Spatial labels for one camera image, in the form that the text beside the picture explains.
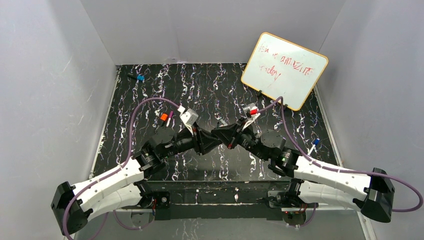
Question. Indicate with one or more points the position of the clear pen cap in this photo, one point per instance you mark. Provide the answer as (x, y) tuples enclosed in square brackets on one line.
[(221, 123)]

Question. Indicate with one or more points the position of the orange black highlighter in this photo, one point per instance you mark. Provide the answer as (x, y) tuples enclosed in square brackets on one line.
[(162, 121)]

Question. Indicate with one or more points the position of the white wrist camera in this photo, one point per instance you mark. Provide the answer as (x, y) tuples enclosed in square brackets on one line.
[(252, 113), (188, 117)]

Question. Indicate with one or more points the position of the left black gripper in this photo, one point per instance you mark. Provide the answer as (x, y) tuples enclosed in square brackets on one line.
[(198, 141)]

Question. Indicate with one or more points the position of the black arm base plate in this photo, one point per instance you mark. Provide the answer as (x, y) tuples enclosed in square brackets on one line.
[(205, 200)]

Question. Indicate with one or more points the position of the blue capped black marker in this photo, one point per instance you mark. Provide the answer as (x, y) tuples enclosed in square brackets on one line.
[(136, 77)]

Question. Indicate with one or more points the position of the yellow framed whiteboard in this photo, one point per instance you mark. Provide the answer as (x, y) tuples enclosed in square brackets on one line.
[(280, 68)]

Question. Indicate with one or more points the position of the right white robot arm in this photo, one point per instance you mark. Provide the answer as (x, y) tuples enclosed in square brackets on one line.
[(315, 181)]

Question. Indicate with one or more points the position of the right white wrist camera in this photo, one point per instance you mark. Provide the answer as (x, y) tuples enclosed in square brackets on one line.
[(252, 113)]

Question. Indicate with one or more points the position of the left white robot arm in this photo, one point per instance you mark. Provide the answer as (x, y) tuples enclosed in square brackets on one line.
[(74, 205)]

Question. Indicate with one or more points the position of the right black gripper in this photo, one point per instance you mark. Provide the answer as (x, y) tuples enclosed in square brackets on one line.
[(236, 136)]

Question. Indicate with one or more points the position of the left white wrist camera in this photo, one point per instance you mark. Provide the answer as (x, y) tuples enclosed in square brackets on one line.
[(188, 117)]

